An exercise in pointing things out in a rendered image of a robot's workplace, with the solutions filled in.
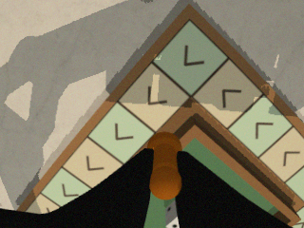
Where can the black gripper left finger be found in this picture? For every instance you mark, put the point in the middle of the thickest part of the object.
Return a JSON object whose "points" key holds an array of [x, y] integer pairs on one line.
{"points": [[119, 201]]}

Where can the brown wooden pawn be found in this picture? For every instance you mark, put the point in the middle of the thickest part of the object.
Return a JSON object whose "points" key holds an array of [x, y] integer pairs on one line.
{"points": [[164, 182]]}

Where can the grey die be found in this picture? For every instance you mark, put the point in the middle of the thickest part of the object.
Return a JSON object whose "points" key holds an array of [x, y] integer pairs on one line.
{"points": [[171, 216]]}

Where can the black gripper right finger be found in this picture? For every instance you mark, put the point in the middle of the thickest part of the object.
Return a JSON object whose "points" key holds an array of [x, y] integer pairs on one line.
{"points": [[206, 201]]}

